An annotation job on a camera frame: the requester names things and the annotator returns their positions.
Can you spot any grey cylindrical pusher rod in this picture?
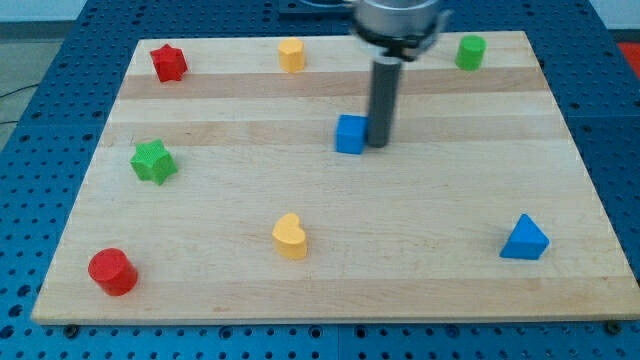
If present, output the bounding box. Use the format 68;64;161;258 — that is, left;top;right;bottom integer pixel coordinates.
367;57;402;148

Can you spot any blue cube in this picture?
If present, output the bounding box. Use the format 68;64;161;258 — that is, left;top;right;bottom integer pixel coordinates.
335;114;368;155

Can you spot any green cylinder block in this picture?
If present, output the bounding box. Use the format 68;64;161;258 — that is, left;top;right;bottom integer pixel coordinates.
455;35;487;71

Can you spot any yellow cylinder block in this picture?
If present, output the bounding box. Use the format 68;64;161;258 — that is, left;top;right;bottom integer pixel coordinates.
278;37;305;73

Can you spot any wooden board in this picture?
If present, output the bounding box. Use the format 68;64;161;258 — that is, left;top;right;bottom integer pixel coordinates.
32;31;639;325

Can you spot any yellow heart block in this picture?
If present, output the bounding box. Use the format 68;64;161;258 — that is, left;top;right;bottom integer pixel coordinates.
272;213;308;260

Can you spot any red star block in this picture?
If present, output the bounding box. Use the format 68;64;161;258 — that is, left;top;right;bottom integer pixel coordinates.
150;44;188;82

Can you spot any blue triangle block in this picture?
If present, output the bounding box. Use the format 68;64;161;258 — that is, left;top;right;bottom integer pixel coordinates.
499;213;550;260

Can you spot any green star block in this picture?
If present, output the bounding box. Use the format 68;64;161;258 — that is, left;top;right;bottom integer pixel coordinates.
130;139;178;185

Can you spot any red cylinder block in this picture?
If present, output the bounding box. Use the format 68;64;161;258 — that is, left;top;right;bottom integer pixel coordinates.
87;248;138;296

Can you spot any black cable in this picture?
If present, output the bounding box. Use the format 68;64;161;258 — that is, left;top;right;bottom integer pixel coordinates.
0;82;40;126

